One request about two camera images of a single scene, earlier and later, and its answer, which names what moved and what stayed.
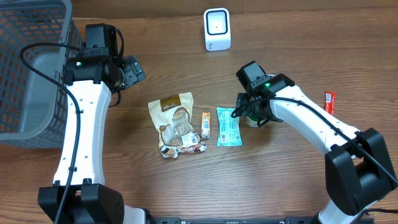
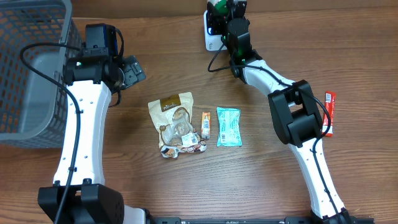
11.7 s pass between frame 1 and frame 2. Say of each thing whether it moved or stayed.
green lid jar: moved
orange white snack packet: stayed
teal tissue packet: stayed
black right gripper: moved
